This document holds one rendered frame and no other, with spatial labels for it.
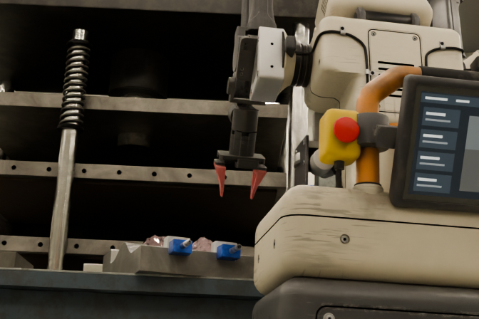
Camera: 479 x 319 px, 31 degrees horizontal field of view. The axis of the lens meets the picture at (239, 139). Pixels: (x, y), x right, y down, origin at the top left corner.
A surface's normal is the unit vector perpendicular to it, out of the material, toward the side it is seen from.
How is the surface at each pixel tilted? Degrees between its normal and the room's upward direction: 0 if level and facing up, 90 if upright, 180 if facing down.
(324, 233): 90
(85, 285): 90
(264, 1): 81
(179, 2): 90
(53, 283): 90
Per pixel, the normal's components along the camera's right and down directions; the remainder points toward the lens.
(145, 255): 0.31, -0.28
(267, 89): -0.02, 0.90
